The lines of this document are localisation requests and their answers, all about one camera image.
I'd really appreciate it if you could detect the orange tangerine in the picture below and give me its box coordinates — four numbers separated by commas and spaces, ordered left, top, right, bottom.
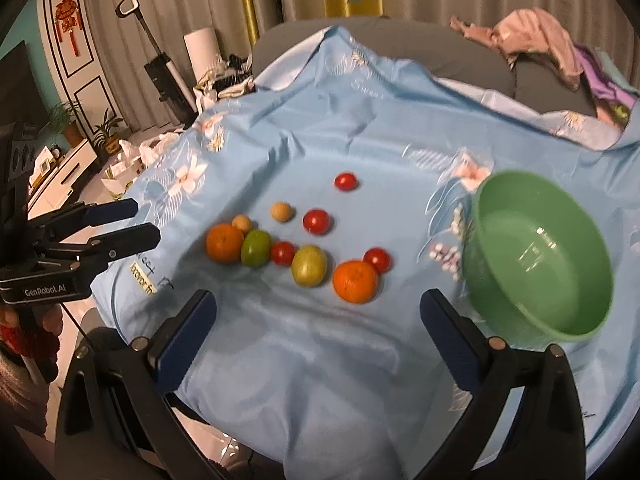
332, 260, 378, 304
205, 223, 244, 264

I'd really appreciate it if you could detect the tan longan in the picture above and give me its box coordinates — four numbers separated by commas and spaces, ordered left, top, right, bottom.
270, 202, 294, 223
231, 214, 254, 234

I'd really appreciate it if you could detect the green tomato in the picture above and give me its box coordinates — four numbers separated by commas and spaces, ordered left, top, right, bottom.
241, 230, 272, 268

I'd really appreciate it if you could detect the red cherry tomato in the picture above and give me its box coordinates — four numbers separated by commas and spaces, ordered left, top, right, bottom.
334, 172, 359, 192
270, 240, 296, 266
303, 208, 332, 236
363, 247, 393, 274

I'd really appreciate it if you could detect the yellow-green tomato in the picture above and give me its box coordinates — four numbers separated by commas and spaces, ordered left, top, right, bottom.
291, 245, 328, 287

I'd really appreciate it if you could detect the person's left hand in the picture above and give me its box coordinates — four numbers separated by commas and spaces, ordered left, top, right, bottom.
1, 304, 63, 385

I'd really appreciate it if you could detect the white TV cabinet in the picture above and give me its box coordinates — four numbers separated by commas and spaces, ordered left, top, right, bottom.
27, 140, 98, 219

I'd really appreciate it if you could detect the potted green plant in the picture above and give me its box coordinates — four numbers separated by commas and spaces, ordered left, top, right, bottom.
93, 108, 125, 156

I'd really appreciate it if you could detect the black television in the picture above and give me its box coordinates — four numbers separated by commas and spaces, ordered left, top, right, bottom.
0, 41, 49, 131

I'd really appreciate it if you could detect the black white vacuum cleaner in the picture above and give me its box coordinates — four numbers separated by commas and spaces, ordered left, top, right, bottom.
115, 0, 198, 127

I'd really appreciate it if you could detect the green plastic bowl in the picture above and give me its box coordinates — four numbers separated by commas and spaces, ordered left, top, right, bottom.
462, 170, 614, 348

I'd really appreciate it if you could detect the light blue floral cloth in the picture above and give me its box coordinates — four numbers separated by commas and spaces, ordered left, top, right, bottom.
92, 27, 639, 479

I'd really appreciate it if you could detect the white cylinder air purifier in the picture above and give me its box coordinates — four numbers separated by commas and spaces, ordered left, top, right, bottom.
183, 27, 222, 81

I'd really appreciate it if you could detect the red Chinese knot ornament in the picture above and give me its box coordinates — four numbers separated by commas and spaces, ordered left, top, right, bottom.
53, 0, 84, 58

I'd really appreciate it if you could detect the grey curtain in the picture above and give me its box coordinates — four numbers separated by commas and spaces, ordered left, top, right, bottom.
85, 0, 639, 128

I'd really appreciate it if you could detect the purple garment pile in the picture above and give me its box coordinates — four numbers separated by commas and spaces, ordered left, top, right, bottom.
574, 44, 639, 129

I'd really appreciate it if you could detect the grey sofa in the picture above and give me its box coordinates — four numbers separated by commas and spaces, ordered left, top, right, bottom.
253, 16, 597, 117

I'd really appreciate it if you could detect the pink crumpled garment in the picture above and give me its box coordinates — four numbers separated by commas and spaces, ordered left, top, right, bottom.
449, 8, 582, 91

